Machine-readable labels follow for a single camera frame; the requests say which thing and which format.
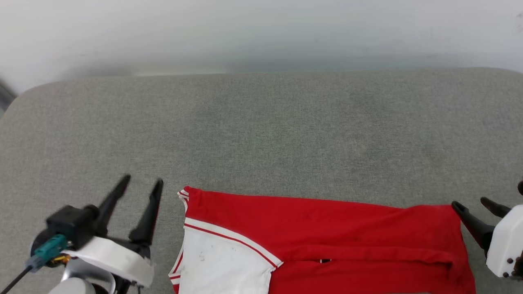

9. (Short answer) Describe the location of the red Bulls basketball jersey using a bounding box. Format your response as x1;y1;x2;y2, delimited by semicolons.
168;186;476;294

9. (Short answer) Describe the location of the black camera cable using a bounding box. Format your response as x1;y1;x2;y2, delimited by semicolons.
0;265;33;294

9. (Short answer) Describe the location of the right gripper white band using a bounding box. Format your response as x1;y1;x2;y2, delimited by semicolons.
451;197;523;281

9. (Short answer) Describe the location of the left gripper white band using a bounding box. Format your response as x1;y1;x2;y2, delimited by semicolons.
61;174;164;294

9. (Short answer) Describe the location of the teal camera cable connector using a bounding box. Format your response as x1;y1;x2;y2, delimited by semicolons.
27;234;68;272

